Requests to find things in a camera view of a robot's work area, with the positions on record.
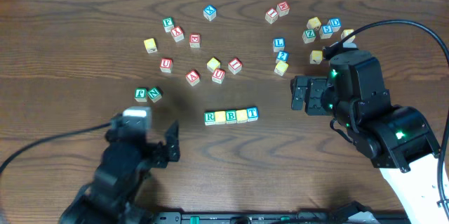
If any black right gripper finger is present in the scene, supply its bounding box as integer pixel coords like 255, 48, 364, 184
291, 90, 308, 110
290, 76, 309, 94

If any green R block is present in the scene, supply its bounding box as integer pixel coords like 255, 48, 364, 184
204, 112, 216, 126

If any blue T block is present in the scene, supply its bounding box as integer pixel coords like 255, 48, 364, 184
246, 107, 259, 121

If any yellow O block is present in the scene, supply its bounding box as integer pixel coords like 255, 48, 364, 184
214, 111, 227, 125

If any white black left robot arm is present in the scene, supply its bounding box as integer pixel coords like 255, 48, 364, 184
59, 117, 180, 224

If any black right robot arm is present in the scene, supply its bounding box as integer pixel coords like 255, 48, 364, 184
290, 73, 448, 223

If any yellow block by 2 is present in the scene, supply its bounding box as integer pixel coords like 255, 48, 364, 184
274, 60, 289, 76

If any blue 2 block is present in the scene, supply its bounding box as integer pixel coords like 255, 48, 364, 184
276, 51, 289, 63

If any yellow hammer block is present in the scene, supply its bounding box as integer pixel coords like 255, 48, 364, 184
309, 50, 323, 65

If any blue L block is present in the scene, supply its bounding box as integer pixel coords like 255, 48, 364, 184
273, 37, 286, 52

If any green N block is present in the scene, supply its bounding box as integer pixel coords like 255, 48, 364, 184
147, 87, 162, 103

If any green Z block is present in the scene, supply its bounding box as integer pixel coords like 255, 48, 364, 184
302, 29, 316, 44

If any blue 5 block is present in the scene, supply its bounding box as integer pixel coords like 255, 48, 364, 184
319, 25, 333, 39

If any yellow block by Z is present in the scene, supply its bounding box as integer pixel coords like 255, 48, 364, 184
307, 17, 321, 31

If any red A block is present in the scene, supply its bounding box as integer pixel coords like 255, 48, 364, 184
185, 70, 201, 86

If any green B block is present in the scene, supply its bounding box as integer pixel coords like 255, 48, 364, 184
225, 110, 237, 124

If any yellow B-side block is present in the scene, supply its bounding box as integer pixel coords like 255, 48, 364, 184
341, 29, 355, 43

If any red i block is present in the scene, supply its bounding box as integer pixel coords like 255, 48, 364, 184
265, 8, 279, 24
228, 58, 243, 74

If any blue D block far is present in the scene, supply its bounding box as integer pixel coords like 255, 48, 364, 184
328, 18, 342, 32

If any red U block left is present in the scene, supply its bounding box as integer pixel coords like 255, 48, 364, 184
159, 58, 173, 73

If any red u block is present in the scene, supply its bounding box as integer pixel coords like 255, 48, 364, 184
159, 58, 173, 73
211, 68, 225, 84

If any red I block far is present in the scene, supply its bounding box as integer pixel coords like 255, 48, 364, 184
265, 8, 279, 24

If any red block far right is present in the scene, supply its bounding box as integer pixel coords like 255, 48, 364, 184
276, 1, 290, 17

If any yellow block far left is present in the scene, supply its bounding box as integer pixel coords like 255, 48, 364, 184
144, 38, 158, 53

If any red E block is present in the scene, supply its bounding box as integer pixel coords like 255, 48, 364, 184
189, 33, 201, 48

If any red X block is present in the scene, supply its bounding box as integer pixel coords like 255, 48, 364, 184
170, 26, 185, 42

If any blue X block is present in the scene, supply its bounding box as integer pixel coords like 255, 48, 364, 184
203, 5, 217, 21

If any green F block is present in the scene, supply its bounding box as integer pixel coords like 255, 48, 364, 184
162, 17, 175, 32

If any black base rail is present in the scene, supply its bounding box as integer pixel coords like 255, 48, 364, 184
152, 202, 410, 224

